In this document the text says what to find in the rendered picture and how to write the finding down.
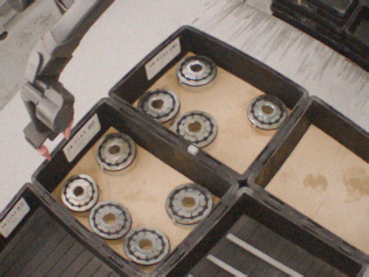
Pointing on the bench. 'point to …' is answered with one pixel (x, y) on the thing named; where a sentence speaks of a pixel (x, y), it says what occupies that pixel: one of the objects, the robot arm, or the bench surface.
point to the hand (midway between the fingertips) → (56, 146)
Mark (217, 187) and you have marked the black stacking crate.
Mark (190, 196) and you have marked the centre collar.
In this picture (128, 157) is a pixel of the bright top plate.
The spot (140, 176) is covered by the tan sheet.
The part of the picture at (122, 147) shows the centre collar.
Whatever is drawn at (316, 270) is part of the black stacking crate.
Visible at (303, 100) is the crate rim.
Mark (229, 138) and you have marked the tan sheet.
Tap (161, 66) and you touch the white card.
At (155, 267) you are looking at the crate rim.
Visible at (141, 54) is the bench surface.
